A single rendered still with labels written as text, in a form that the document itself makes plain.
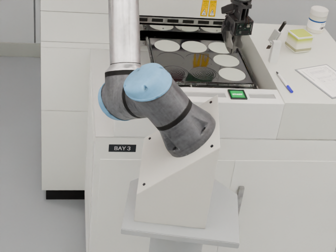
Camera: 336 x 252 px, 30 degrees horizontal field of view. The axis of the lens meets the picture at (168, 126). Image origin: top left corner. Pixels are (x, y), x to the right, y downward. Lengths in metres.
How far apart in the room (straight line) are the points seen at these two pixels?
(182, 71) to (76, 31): 0.49
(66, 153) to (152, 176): 1.21
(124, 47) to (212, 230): 0.55
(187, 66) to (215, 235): 0.82
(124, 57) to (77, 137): 1.14
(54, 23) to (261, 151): 0.96
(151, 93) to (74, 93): 1.14
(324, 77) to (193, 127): 0.80
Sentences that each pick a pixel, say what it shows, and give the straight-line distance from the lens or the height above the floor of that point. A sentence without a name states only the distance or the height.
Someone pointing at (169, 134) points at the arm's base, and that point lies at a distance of 1.63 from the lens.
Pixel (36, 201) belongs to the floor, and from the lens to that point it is 3.05.
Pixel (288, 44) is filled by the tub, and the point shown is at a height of 0.98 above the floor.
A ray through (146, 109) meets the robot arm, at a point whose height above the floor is 1.14.
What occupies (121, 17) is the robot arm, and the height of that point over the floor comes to 1.28.
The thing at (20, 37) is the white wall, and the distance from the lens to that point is 4.22.
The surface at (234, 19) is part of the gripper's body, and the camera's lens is 2.15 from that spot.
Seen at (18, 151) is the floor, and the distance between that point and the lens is 3.37.
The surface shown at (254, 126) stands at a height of 0.87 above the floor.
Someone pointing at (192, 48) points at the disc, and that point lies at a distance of 2.48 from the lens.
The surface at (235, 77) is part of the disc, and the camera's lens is 2.32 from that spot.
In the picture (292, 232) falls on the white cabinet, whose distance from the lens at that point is 2.46.
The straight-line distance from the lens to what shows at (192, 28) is 2.57.
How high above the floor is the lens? 1.98
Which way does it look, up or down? 33 degrees down
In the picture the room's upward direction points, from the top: 7 degrees clockwise
